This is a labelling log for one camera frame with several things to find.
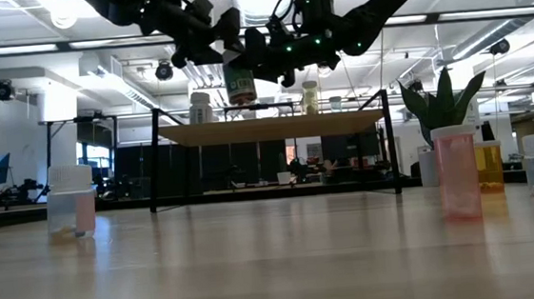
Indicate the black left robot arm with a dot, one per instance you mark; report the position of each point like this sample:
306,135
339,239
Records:
117,3

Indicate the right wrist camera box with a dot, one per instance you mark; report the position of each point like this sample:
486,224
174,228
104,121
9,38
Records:
315,9

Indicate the black standing desk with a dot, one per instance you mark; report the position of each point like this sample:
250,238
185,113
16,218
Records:
78,120

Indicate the large white bottle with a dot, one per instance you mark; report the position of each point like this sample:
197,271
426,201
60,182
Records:
201,109

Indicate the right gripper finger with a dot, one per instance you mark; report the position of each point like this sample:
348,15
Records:
255,43
263,68

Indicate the orange bottle white cap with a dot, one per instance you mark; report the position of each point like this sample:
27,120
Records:
490,167

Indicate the black ceiling spotlight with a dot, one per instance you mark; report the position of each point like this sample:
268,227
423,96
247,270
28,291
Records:
499,46
164,70
3,90

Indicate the yellow vial white cap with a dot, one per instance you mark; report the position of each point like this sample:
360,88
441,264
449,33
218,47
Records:
310,98

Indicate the background black robot arm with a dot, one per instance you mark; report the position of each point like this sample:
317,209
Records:
12,193

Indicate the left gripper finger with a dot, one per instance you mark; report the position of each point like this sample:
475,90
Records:
231,28

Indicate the round white ceiling lamp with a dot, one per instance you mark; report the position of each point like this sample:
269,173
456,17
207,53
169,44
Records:
64,15

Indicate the white cup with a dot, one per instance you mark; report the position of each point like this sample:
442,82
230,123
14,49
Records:
284,178

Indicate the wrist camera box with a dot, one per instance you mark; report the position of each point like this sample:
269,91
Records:
204,5
315,9

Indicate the large green label bottle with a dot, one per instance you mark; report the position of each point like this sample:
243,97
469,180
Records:
240,92

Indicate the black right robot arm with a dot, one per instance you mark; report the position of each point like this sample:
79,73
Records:
389,1

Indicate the wooden shelf black metal frame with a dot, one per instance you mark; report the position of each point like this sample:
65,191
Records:
270,127

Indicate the pink vial white cap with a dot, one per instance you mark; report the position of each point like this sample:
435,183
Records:
457,177

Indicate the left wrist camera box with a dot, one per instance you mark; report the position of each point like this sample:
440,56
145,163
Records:
204,5

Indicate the small clear bottle pink label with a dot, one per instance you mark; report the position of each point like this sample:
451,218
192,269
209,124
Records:
68,208

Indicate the snake plant in white pot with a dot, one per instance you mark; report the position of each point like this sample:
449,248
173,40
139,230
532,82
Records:
444,102

